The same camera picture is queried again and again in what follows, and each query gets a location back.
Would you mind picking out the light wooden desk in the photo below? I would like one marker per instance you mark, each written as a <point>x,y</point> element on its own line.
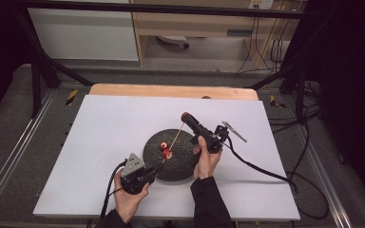
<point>187,22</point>

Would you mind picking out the black metal frame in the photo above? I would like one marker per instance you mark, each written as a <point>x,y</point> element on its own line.
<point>158,8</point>

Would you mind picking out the red hawthorn piece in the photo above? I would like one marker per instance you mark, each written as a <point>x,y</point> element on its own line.
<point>163,145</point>
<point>185,115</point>
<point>167,154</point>

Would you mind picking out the yellow black tape strip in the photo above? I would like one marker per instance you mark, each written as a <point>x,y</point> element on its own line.
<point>276,102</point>
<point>71,97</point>

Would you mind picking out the round black plate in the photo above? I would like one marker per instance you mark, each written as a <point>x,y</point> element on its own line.
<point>177,164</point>

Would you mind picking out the thin bamboo skewer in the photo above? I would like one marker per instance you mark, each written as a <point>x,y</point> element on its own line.
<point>175,139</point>

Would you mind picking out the white table board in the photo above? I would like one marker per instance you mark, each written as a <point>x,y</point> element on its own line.
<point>107,126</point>

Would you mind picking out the aluminium floor rail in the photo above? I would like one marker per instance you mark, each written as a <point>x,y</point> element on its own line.
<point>15,148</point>
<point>323,171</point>

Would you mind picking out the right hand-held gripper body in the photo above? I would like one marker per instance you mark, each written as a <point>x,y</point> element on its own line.
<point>212,139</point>

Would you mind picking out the person's left hand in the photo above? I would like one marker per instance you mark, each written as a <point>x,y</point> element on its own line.
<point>128,202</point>

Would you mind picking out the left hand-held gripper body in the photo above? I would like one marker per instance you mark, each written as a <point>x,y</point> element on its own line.
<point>136,177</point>

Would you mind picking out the white cabinet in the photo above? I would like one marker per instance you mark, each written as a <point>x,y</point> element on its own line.
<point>82,34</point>

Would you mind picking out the white power strip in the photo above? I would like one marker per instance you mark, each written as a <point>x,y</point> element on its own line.
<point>261,3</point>

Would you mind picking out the person's right hand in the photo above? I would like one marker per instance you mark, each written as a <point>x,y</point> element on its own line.
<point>206,161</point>

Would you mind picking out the white chair base with caster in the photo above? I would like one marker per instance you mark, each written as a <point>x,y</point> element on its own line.
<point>172,39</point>

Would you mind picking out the wooden table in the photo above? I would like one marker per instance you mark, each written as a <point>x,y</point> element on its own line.
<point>158,91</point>

